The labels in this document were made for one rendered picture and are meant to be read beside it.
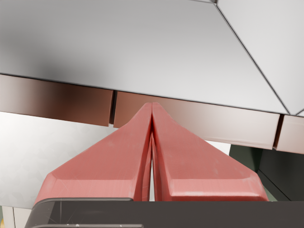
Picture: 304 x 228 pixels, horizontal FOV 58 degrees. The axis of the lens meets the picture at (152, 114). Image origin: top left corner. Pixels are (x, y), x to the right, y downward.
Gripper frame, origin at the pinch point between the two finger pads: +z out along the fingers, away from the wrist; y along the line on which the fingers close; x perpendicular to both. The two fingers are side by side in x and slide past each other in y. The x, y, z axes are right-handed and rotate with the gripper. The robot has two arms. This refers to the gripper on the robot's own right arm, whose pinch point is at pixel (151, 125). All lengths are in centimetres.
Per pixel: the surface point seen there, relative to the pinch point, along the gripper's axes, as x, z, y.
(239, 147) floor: 71, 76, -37
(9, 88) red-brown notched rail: 7.2, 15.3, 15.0
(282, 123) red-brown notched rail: 10.4, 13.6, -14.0
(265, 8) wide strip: -0.9, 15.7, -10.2
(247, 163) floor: 78, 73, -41
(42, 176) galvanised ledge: 27.9, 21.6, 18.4
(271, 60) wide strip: 3.2, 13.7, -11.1
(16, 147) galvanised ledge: 23.3, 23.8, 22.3
